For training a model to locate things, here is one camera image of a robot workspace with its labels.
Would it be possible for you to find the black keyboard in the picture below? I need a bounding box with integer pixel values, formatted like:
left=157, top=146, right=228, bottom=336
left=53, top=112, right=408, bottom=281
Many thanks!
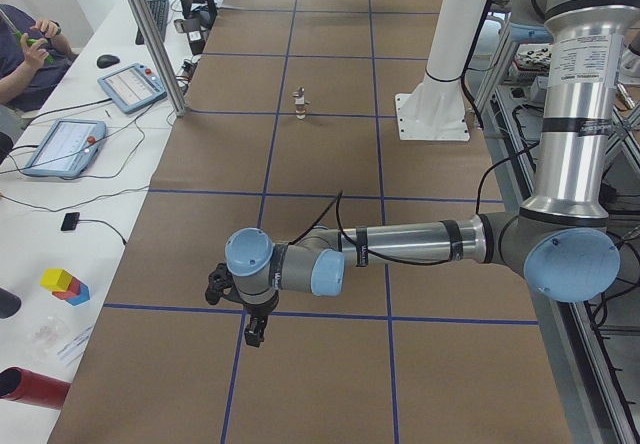
left=147, top=0, right=170, bottom=42

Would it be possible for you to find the aluminium frame post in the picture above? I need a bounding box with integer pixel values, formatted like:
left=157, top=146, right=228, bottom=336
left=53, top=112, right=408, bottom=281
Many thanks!
left=127, top=0, right=186, bottom=118

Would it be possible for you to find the blue teach pendant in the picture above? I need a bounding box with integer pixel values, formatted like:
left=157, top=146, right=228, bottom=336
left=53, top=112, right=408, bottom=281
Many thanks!
left=22, top=119, right=107, bottom=178
left=97, top=63, right=167, bottom=114

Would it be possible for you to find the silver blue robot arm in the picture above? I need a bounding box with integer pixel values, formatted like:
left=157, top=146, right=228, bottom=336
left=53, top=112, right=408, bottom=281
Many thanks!
left=205, top=0, right=639, bottom=347

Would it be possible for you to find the wrist black camera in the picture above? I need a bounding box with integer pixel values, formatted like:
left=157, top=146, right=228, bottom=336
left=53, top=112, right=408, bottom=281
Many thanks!
left=205, top=263, right=237, bottom=306

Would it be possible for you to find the seated person in blue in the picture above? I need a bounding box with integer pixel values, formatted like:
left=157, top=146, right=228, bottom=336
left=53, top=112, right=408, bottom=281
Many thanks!
left=1, top=4, right=77, bottom=112

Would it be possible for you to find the chrome angle valve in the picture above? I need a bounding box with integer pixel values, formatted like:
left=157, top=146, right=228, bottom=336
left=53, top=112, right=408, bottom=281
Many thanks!
left=292, top=86, right=307, bottom=106

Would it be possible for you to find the red wooden block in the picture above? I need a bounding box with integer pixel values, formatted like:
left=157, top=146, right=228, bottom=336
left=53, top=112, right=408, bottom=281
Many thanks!
left=52, top=277, right=82, bottom=301

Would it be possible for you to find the far blue teach pendant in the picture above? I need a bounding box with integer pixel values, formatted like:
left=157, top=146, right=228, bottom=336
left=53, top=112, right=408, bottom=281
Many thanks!
left=97, top=63, right=167, bottom=114

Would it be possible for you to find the red cylinder tube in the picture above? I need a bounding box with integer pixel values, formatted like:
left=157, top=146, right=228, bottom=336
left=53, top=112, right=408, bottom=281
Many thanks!
left=1, top=367, right=71, bottom=410

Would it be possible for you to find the near blue teach pendant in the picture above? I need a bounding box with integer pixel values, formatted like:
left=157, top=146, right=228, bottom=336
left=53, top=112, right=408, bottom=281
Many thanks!
left=22, top=119, right=107, bottom=178

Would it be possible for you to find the white brass PPR pipe fitting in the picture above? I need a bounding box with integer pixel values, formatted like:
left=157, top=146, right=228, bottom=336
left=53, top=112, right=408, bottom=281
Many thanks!
left=294, top=99, right=308, bottom=120

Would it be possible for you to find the blue wooden block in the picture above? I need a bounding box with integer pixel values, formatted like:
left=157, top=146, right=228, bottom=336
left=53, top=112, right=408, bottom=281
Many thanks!
left=66, top=283, right=90, bottom=306

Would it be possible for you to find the small black puck device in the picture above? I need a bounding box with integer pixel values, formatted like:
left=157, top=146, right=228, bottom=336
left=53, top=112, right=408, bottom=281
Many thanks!
left=60, top=212, right=80, bottom=232

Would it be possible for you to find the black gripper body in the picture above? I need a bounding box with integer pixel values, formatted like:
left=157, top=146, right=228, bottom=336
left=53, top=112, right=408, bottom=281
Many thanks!
left=243, top=297, right=279, bottom=319

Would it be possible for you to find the black computer mouse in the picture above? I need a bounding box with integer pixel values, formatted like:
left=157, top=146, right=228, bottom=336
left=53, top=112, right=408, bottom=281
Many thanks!
left=96, top=54, right=120, bottom=69

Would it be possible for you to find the brown paper table cover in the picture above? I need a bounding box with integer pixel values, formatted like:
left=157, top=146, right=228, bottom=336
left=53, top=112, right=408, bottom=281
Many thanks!
left=50, top=0, right=571, bottom=443

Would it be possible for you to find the black camera cable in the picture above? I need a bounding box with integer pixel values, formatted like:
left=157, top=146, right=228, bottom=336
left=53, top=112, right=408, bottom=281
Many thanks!
left=289, top=189, right=464, bottom=267

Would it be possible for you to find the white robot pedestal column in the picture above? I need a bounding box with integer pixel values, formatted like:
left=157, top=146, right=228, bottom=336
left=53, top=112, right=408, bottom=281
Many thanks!
left=395, top=0, right=488, bottom=142

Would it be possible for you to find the yellow wooden block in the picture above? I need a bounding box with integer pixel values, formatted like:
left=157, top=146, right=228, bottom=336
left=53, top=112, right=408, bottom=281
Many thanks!
left=40, top=268, right=73, bottom=292

